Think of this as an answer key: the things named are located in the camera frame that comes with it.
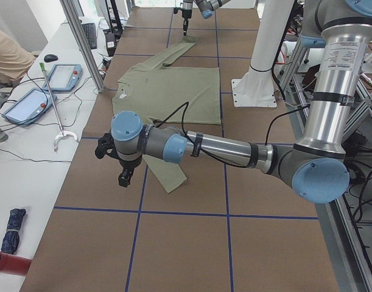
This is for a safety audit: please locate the olive green long-sleeve shirt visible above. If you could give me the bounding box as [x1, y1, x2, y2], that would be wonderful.
[111, 36, 221, 193]

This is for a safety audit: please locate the black power adapter brick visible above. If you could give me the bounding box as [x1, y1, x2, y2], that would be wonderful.
[105, 32, 117, 57]

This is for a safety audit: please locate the metal reacher grabber tool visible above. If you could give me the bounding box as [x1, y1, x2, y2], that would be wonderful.
[40, 62, 79, 152]

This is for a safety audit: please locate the black keyboard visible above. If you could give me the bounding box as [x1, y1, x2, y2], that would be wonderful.
[82, 23, 97, 49]

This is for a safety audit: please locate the near blue teach pendant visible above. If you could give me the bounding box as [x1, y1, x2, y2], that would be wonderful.
[2, 88, 52, 126]

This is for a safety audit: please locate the blue teach pendant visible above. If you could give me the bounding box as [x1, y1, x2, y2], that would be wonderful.
[2, 88, 52, 126]
[47, 64, 82, 93]

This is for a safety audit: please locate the far blue teach pendant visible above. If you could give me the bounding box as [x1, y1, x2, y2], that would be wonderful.
[47, 64, 82, 93]

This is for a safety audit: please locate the folded dark blue umbrella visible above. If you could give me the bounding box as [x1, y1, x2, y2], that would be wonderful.
[1, 208, 26, 254]

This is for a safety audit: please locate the black computer mouse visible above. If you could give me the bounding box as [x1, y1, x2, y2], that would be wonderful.
[43, 54, 58, 63]

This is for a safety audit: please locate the red cylinder tube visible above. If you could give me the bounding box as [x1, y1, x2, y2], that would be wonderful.
[0, 251, 32, 276]

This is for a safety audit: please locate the seated person beige shirt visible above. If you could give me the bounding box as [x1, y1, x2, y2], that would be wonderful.
[0, 30, 36, 86]

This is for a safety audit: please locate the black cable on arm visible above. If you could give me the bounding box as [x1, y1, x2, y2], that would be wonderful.
[155, 102, 311, 168]

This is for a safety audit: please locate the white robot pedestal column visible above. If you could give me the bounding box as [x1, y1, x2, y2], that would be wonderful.
[231, 0, 294, 108]

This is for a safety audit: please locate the aluminium frame post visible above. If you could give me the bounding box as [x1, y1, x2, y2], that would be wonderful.
[60, 0, 104, 93]

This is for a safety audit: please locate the black cable on desk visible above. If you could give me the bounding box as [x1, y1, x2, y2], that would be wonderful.
[0, 77, 83, 165]

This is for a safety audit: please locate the aluminium truss frame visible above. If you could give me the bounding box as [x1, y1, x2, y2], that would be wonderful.
[278, 36, 372, 292]

